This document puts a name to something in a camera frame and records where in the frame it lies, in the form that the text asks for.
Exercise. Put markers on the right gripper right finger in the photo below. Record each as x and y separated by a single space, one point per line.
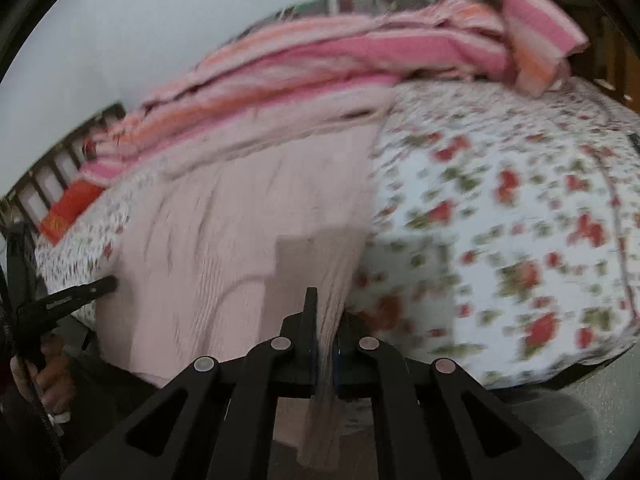
434 421

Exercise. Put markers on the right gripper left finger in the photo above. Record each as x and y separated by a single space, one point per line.
214 420

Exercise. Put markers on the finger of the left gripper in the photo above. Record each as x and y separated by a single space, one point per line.
50 309

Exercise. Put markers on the pink knit sweater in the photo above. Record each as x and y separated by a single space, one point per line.
223 247

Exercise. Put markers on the left hand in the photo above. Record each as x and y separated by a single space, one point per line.
54 383

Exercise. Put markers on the dark wooden headboard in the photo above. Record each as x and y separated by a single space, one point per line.
43 183

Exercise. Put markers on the red pillow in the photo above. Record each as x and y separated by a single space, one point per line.
62 215

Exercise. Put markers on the floral bed sheet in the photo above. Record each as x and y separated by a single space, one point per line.
504 230

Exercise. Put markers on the pink striped quilt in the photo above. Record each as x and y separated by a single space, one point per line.
525 43

